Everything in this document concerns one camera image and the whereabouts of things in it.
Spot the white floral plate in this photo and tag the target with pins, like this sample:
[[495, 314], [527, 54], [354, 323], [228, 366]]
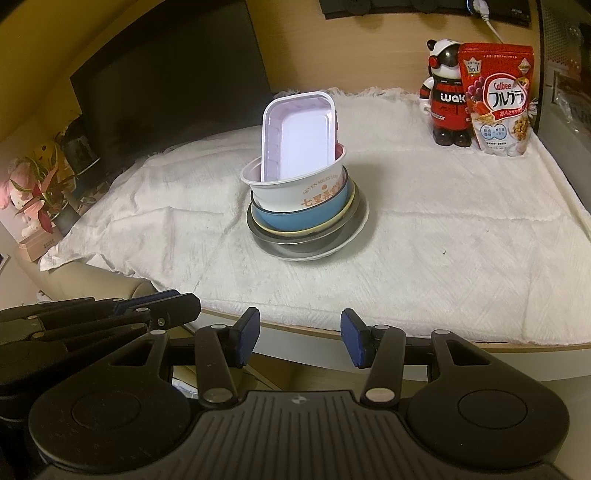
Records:
[[355, 240]]

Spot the black power strip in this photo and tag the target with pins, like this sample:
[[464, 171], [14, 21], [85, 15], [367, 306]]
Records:
[[415, 7]]

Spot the white textured cloth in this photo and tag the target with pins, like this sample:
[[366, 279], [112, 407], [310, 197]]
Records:
[[438, 230]]

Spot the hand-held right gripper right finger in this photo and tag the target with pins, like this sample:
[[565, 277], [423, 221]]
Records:
[[352, 340]]

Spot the white microwave oven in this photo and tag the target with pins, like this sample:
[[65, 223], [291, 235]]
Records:
[[570, 92]]

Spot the pink plush toy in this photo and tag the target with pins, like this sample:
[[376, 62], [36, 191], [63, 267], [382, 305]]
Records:
[[25, 189]]

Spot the red cereal bag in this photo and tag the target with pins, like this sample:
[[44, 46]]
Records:
[[501, 106]]

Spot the panda figurine in red jersey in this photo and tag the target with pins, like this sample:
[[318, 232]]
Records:
[[445, 106]]

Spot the beige cushion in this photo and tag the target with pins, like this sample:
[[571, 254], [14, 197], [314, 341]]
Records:
[[92, 281]]

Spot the white printed paper bowl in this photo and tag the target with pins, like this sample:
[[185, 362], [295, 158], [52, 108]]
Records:
[[300, 191]]

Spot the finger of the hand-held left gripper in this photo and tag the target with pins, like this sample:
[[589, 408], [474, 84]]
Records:
[[92, 308], [175, 310]]

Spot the blue ceramic bowl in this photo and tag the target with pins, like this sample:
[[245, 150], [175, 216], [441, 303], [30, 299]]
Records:
[[304, 217]]

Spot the stainless steel bowl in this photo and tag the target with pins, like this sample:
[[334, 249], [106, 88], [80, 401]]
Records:
[[295, 244]]

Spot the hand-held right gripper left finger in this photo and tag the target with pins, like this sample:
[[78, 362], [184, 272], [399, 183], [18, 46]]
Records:
[[248, 338]]

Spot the small pink box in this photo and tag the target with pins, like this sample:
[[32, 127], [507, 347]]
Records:
[[39, 247]]

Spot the pale purple rectangular tray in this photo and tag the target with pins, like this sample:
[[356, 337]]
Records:
[[300, 138]]

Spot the dark monitor screen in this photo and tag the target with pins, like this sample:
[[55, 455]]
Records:
[[175, 92]]

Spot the red-leaved potted plant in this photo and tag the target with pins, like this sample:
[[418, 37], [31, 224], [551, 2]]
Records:
[[55, 184]]

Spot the yellow-rimmed floral ceramic bowl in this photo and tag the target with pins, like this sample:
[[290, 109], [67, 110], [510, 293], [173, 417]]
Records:
[[323, 228]]

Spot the white power plug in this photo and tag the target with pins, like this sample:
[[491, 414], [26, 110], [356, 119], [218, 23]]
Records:
[[480, 8]]

